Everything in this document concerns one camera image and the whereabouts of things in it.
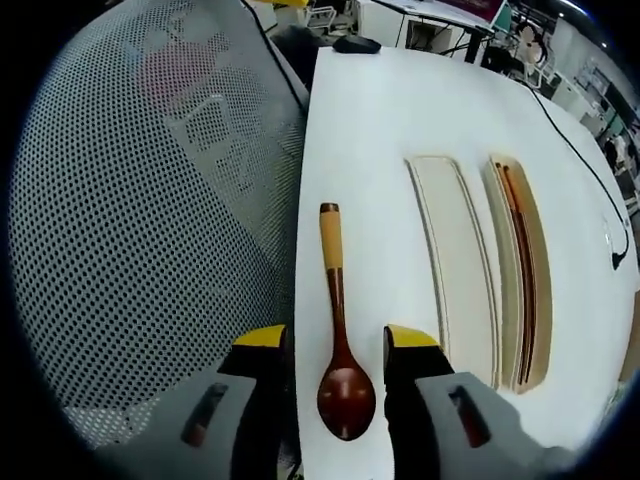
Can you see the translucent beige cutlery case lid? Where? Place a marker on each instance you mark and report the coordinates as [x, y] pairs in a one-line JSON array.
[[460, 260]]

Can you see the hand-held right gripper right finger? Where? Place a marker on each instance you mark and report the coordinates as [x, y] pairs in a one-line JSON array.
[[420, 400]]

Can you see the white desk with black legs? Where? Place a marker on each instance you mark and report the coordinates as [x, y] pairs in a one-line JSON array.
[[430, 20]]

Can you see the brown wooden spoon utensil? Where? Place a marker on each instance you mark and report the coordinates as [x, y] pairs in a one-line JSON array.
[[345, 400]]

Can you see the small black device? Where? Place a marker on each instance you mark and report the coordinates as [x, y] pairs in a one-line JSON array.
[[357, 45]]

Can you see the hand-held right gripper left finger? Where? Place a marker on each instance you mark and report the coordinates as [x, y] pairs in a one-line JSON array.
[[260, 400]]

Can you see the grey mesh office chair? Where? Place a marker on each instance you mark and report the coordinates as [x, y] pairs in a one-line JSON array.
[[125, 225]]

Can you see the dark wooden chopstick utensil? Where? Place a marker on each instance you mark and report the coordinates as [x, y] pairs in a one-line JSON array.
[[520, 240], [530, 300]]

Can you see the beige cutlery case base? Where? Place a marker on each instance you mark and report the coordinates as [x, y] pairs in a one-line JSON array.
[[542, 280]]

